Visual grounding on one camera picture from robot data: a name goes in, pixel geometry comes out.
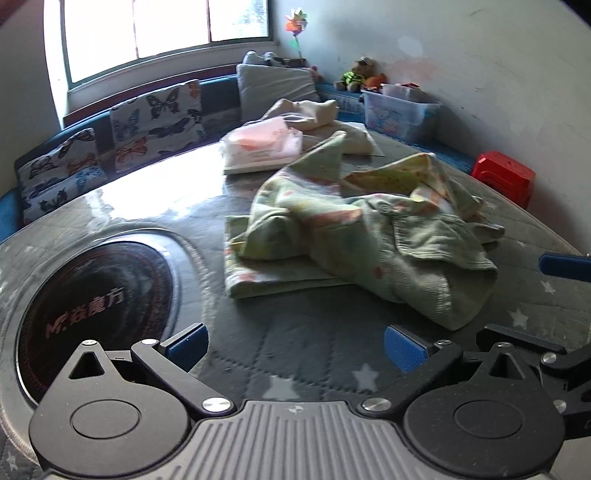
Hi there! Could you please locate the green patterned garment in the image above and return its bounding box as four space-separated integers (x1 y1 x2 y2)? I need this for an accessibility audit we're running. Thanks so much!
240 131 505 331
224 215 352 300

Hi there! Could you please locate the blue sofa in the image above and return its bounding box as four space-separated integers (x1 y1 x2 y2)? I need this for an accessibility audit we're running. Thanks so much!
0 73 477 241

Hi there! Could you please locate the black round cooktop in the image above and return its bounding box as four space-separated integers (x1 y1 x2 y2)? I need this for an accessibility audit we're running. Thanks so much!
0 222 209 462

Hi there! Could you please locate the colourful pinwheel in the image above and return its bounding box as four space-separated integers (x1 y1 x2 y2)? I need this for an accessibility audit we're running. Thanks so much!
283 8 308 62

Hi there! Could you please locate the grey quilted table cover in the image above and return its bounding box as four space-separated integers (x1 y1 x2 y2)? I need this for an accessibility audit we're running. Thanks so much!
0 121 591 480

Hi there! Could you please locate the red plastic stool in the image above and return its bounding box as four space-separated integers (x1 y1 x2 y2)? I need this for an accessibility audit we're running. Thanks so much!
471 151 537 206

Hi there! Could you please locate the large butterfly print cushion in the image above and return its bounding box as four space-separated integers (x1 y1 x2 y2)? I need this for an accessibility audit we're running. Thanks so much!
109 80 206 174

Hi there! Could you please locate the pale cloth bundle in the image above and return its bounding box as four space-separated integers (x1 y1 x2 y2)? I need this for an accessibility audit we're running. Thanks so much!
242 50 288 68

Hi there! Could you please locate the teddy bear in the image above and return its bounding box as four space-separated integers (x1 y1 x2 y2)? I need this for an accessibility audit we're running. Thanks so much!
334 56 376 92

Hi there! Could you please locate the window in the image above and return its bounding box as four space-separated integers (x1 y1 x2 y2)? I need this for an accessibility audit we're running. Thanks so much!
44 0 279 96

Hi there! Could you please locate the folded green patterned garment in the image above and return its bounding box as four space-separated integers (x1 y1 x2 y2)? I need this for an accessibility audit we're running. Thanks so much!
224 215 352 300

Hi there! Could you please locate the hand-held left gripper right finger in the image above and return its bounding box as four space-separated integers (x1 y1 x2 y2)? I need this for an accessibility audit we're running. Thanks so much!
360 324 525 413

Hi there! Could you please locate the clear plastic storage box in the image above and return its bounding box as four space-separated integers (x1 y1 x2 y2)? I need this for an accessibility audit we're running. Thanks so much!
361 83 443 144

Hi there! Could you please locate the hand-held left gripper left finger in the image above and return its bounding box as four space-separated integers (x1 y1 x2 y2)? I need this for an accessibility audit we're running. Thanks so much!
67 322 235 416

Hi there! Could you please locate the plastic bag of pink clothes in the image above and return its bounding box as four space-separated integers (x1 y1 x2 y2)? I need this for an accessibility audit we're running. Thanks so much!
221 116 304 175

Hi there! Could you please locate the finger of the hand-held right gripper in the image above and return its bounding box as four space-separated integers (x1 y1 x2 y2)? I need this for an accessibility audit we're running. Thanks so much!
539 253 591 279
476 323 591 416

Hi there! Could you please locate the cream cloth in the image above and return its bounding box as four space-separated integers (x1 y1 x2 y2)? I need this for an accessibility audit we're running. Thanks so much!
252 98 376 156

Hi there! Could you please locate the grey cushion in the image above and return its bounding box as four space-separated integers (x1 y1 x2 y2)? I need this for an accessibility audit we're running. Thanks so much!
236 63 322 123

